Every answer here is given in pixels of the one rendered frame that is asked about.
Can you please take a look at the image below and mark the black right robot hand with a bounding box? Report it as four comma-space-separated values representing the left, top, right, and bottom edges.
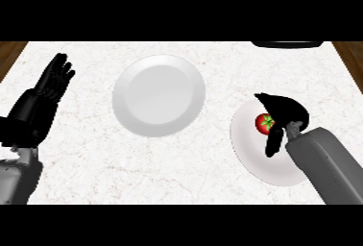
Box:
254, 92, 312, 159

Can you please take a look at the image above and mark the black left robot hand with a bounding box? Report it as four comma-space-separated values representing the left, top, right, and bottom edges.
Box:
0, 52, 77, 149

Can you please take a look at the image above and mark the red tomato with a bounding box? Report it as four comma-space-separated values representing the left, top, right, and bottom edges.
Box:
254, 112, 276, 135

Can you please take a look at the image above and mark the small white plate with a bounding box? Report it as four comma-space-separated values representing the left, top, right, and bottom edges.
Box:
230, 99, 313, 187

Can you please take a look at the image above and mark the large white oval plate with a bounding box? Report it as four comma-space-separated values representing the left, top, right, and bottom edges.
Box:
111, 54, 207, 138

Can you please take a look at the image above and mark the black rounded appliance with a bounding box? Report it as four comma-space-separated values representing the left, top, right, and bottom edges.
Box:
250, 40, 325, 49

